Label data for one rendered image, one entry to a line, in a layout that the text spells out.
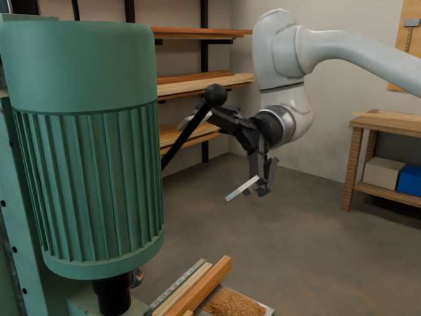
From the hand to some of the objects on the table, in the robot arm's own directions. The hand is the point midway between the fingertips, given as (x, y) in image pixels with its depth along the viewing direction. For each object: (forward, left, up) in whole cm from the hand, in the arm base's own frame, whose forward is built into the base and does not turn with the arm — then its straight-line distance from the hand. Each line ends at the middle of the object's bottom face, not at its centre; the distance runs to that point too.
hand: (210, 158), depth 52 cm
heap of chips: (-7, -11, -41) cm, 43 cm away
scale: (+20, -3, -35) cm, 40 cm away
